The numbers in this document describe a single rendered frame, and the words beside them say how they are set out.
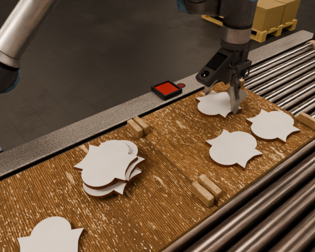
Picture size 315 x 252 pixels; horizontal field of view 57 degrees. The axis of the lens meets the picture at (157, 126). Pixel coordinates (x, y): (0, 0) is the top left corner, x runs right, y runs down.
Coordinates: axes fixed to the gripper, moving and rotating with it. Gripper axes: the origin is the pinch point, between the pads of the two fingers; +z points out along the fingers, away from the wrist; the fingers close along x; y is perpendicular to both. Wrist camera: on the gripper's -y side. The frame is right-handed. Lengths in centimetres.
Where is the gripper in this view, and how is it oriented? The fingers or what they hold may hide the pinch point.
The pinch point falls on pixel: (218, 103)
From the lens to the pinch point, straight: 91.7
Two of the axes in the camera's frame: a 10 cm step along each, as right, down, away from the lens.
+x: -6.0, -5.1, 6.1
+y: 8.0, -3.9, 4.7
